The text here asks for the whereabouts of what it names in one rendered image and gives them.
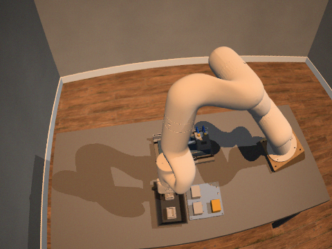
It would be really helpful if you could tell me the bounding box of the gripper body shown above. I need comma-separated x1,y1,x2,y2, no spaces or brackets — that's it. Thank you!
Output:
157,181,175,194

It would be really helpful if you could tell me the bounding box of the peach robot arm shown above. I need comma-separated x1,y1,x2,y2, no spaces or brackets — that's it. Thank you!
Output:
156,46,297,194

